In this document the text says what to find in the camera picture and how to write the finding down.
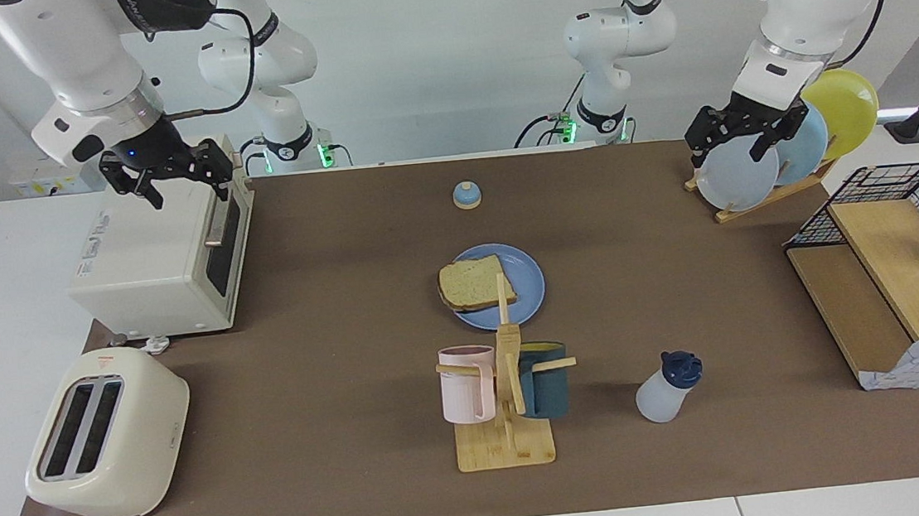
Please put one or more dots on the pink mug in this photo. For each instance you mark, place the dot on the pink mug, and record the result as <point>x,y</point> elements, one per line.
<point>463,391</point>

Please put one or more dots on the dark teal mug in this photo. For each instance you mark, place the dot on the dark teal mug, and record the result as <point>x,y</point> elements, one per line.
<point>546,392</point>

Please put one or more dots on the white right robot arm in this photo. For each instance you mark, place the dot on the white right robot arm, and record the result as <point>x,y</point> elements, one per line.
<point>67,51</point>

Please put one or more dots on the white wall outlet box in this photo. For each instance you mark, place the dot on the white wall outlet box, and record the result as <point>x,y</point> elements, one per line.
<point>45,182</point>

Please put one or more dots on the white power plug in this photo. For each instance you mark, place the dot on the white power plug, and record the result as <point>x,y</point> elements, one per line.
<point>156,345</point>

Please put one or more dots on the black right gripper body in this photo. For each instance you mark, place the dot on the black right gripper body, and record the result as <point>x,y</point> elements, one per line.
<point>154,145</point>

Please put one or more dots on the squeeze bottle with blue cap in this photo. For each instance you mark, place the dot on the squeeze bottle with blue cap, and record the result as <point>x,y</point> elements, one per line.
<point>656,399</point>

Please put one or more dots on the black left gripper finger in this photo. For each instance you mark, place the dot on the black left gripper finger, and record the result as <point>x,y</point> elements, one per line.
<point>781,130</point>
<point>704,130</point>

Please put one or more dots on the wooden mug tree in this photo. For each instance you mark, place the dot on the wooden mug tree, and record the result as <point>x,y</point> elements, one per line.
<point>505,449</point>

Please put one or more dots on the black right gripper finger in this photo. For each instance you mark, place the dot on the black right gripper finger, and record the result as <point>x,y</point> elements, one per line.
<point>129,174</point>
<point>214,159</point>

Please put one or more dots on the wooden plate rack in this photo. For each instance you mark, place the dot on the wooden plate rack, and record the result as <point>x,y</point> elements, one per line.
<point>762,200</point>

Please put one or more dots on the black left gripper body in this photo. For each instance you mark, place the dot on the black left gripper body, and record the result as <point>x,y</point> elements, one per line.
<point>759,114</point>

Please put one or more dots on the light blue plate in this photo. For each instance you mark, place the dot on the light blue plate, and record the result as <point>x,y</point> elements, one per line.
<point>812,148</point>

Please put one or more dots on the cream toaster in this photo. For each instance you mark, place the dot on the cream toaster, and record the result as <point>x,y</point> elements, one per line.
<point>111,455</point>

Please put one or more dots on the white toaster oven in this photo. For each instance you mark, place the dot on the white toaster oven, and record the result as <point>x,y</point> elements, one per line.
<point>151,252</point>

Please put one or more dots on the grey plate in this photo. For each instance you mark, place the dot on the grey plate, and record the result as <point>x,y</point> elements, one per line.
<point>740,183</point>

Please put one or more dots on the bread slice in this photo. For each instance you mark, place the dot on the bread slice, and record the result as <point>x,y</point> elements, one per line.
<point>470,284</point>

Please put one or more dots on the wooden shelf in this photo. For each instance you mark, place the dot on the wooden shelf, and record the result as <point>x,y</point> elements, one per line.
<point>837,300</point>

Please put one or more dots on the yellow plate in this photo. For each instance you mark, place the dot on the yellow plate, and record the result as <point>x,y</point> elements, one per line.
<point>849,103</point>

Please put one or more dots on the small blue call bell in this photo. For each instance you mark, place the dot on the small blue call bell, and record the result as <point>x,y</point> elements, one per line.
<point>467,197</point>

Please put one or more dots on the brown table mat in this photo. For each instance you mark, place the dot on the brown table mat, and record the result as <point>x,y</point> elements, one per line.
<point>317,437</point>

